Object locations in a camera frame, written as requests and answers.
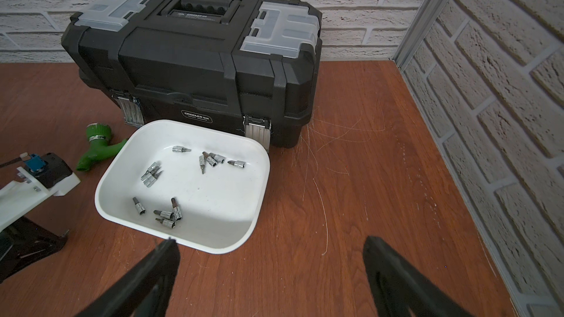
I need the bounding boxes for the silver socket bit five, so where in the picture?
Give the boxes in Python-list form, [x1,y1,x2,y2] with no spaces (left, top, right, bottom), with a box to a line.
[132,197,145,215]

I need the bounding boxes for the dark bit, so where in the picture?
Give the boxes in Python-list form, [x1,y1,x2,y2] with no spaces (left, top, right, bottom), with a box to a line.
[171,198,182,221]

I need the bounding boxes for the black plastic toolbox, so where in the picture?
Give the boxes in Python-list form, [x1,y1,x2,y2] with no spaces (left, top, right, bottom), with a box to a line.
[61,0,323,148]

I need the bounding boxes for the green plastic faucet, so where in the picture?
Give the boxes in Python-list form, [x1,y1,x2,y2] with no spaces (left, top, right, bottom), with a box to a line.
[76,123,128,172]

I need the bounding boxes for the silver socket bit four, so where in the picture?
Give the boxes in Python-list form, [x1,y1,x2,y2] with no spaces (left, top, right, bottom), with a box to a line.
[228,160,246,168]

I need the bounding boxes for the silver bit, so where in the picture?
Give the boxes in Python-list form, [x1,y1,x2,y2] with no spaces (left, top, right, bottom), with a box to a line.
[155,218,176,229]
[154,210,175,221]

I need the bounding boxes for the silver socket bit two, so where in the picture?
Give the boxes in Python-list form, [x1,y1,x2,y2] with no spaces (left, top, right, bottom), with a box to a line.
[209,153,226,164]

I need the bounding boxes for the silver socket bit one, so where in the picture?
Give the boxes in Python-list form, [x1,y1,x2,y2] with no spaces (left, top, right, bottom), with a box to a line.
[203,152,218,167]

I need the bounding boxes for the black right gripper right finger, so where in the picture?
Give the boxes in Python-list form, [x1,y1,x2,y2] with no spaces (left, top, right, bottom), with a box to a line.
[363,236,471,316]

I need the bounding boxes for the silver socket bit nine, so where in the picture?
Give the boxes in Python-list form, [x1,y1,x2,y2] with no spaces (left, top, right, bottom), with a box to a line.
[142,161,161,176]

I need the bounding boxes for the white plastic storage box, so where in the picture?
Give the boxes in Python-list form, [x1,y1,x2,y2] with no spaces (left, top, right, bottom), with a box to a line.
[95,120,270,254]

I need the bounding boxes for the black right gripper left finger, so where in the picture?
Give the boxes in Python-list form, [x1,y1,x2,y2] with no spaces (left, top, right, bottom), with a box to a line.
[78,239,181,316]

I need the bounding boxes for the silver socket bit three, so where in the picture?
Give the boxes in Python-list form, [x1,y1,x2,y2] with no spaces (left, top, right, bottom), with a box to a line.
[198,154,206,174]

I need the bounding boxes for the silver socket bit ten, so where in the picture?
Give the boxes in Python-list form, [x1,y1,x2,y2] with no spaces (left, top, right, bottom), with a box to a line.
[141,171,162,188]

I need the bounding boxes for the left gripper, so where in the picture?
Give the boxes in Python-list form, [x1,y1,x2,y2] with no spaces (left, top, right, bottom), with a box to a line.
[1,217,68,283]

